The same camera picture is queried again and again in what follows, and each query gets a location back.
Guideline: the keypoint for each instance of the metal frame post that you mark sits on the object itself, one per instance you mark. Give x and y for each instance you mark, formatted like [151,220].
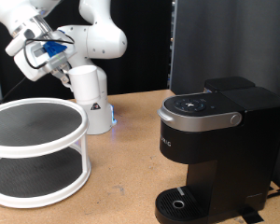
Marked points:
[172,46]

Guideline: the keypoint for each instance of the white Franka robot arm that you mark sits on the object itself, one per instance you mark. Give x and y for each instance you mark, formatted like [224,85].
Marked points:
[93,87]

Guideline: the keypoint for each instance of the black slotted drip tray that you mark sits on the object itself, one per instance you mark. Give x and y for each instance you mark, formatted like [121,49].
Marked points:
[168,199]

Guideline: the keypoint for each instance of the black curtain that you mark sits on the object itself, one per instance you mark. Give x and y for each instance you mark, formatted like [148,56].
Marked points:
[140,46]

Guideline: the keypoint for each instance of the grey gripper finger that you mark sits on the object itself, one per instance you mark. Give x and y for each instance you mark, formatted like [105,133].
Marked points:
[66,80]
[58,72]

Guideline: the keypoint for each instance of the black tape strip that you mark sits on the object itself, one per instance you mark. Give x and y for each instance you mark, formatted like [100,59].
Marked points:
[252,215]

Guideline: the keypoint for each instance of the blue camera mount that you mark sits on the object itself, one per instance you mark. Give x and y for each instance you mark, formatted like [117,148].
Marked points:
[54,48]

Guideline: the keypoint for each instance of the black Keurig coffee machine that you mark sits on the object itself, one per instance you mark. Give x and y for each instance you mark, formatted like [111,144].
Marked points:
[239,149]

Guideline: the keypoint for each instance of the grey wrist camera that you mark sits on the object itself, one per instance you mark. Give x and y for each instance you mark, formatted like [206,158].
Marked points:
[57,61]

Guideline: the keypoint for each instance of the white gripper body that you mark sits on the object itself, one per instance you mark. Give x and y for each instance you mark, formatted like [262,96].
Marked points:
[31,67]

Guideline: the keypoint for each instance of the white mug with green mark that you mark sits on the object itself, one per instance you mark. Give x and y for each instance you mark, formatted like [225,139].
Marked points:
[84,84]

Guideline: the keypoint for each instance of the black Keurig water tank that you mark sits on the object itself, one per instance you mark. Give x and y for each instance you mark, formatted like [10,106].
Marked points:
[228,83]

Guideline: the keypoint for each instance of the white two-tier turntable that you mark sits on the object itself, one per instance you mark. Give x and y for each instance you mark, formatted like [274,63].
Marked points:
[21,127]

